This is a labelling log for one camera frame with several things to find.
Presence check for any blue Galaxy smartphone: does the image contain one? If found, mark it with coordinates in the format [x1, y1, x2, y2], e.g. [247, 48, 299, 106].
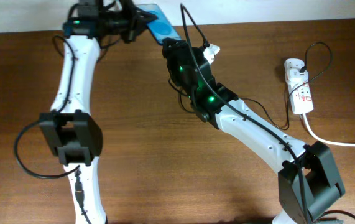
[137, 4, 182, 45]

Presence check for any black charger cable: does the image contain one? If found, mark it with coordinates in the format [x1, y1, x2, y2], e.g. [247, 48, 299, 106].
[167, 41, 333, 131]

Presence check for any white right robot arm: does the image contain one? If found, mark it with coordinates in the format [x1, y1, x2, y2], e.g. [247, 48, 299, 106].
[162, 38, 345, 223]

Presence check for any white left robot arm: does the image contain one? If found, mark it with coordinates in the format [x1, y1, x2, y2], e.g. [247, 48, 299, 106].
[40, 1, 157, 223]

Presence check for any white charger adapter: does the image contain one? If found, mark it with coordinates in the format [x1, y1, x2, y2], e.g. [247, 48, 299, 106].
[285, 69, 308, 85]

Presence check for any white power strip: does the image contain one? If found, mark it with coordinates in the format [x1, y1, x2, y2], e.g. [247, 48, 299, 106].
[284, 58, 314, 115]

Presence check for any white power strip cord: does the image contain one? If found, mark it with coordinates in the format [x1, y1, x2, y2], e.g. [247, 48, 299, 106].
[300, 113, 355, 149]

